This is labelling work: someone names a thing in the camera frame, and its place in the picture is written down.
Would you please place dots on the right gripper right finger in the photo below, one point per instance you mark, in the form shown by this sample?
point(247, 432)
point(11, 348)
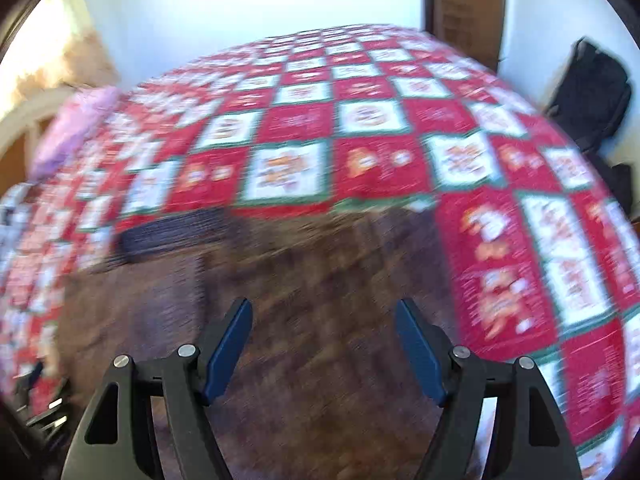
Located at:
point(530, 438)

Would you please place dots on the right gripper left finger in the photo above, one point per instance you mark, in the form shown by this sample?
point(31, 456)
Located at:
point(115, 438)

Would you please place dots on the brown knitted sweater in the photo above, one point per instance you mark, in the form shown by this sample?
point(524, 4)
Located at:
point(323, 389)

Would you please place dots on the white patterned pillow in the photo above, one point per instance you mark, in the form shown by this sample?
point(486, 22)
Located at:
point(14, 215)

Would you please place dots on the cream wooden headboard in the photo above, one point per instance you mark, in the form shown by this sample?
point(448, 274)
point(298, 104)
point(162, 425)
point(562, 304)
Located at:
point(22, 129)

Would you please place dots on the pink folded blanket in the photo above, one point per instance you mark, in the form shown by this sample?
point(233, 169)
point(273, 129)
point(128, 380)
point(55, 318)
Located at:
point(74, 124)

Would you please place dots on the beige window curtain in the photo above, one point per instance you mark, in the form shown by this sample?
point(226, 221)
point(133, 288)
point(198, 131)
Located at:
point(58, 44)

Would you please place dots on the red checkered teddy bedspread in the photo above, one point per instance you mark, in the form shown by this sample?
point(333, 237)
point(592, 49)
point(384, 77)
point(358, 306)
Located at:
point(542, 260)

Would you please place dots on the brown wooden door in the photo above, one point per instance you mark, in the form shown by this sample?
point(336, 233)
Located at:
point(474, 27)

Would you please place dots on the black bag on wall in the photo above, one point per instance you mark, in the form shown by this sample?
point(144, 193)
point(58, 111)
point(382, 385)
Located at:
point(591, 100)

